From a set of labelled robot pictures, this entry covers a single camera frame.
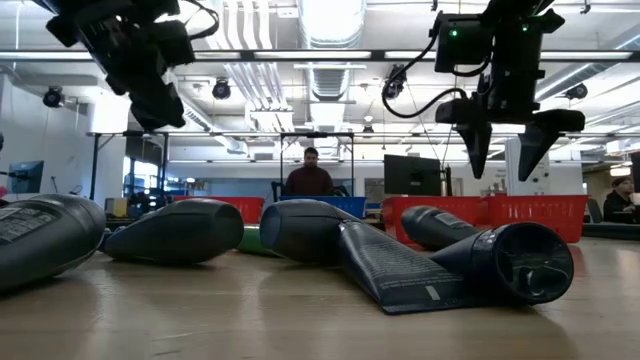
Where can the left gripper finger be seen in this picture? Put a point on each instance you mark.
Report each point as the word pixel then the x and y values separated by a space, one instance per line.
pixel 157 110
pixel 172 45

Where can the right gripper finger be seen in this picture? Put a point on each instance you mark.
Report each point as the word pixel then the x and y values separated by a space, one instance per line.
pixel 472 130
pixel 545 130

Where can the small dark bottle with label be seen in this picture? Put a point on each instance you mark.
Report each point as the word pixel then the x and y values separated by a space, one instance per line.
pixel 430 227

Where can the green toiletry bottle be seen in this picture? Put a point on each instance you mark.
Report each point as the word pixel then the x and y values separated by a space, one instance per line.
pixel 252 242

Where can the dark grey bottle printed label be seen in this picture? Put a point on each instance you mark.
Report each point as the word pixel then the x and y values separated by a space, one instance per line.
pixel 50 235

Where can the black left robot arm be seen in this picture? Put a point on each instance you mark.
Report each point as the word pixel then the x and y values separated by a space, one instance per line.
pixel 55 10

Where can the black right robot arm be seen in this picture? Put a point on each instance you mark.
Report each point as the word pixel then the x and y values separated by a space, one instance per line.
pixel 520 7

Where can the white pillar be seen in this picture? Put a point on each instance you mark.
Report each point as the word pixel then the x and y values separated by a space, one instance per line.
pixel 542 180

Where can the black ceiling spotlight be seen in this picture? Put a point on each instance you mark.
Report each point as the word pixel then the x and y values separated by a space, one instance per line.
pixel 577 91
pixel 53 97
pixel 221 89
pixel 396 82

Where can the large black monitor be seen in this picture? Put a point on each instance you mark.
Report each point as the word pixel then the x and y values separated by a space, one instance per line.
pixel 410 175

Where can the red plastic basket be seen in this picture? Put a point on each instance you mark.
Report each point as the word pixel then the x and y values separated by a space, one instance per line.
pixel 250 207
pixel 550 210
pixel 465 207

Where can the person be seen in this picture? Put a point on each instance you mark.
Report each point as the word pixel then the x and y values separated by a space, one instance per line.
pixel 617 205
pixel 309 182

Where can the yellow box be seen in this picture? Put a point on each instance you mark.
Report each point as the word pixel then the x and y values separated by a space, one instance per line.
pixel 117 207

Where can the blue plastic basket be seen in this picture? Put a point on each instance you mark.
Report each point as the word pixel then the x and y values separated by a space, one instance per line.
pixel 350 205

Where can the small blue-lit monitor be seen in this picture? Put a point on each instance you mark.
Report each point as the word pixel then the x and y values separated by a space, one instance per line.
pixel 27 176

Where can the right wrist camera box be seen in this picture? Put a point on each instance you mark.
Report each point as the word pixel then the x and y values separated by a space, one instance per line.
pixel 462 45

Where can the black aluminium rig frame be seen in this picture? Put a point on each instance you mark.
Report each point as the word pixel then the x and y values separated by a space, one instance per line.
pixel 380 55

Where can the silver ventilation duct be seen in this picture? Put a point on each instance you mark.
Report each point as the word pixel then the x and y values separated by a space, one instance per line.
pixel 330 20

